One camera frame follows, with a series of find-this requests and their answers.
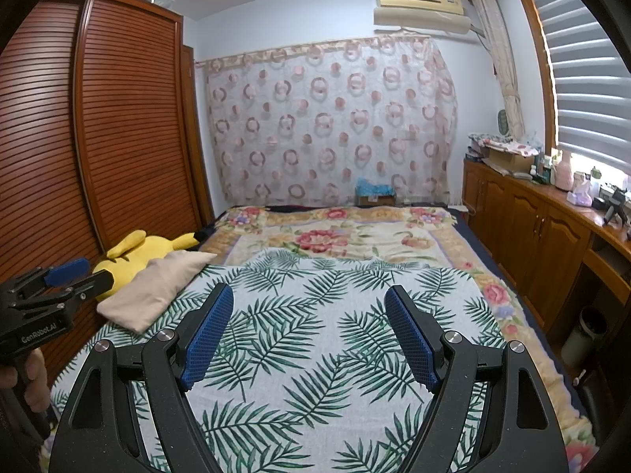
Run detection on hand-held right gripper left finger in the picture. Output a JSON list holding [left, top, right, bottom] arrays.
[[48, 282, 234, 473]]

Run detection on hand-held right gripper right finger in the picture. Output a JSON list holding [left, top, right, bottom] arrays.
[[385, 285, 575, 473]]

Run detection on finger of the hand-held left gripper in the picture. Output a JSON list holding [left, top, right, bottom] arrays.
[[0, 257, 92, 301], [15, 270, 115, 309]]

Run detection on beige printed t-shirt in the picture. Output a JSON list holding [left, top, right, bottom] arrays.
[[96, 250, 218, 333]]

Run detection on person's left hand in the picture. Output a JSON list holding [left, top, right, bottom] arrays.
[[20, 347, 50, 407]]

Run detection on yellow plush toy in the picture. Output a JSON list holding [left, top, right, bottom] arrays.
[[93, 230, 208, 301]]

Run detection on palm leaf print sheet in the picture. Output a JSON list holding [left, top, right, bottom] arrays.
[[52, 249, 558, 473]]

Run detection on dark blue bed mattress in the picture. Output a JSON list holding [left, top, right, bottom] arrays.
[[451, 205, 577, 395]]

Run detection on floral blanket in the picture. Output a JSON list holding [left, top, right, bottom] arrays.
[[197, 205, 599, 473]]

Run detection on wooden louvered wardrobe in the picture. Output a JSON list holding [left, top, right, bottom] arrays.
[[0, 0, 215, 380]]

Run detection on box with blue cloth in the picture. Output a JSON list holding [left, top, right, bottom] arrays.
[[356, 177, 396, 206]]

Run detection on wooden sideboard cabinet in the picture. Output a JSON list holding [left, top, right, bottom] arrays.
[[462, 155, 631, 346]]

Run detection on grey waste bin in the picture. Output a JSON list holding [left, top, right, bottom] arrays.
[[562, 305, 608, 368]]

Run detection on open cardboard box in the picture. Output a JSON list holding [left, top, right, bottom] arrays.
[[485, 145, 536, 174]]

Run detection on floral cloth bundle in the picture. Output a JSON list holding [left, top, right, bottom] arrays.
[[467, 132, 543, 156]]

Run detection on pink bottle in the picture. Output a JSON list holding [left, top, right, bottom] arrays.
[[554, 150, 573, 188]]

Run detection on circle patterned sheer curtain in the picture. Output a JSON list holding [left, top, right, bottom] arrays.
[[203, 34, 457, 208]]

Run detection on black mini tripod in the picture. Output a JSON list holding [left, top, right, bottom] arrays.
[[599, 186, 628, 225]]

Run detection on beige tied drape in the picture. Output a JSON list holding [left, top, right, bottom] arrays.
[[468, 0, 526, 141]]

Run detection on striped window blind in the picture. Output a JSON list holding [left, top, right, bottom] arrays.
[[530, 0, 631, 178]]

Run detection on wall air conditioner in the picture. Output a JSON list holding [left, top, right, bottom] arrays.
[[373, 0, 471, 35]]

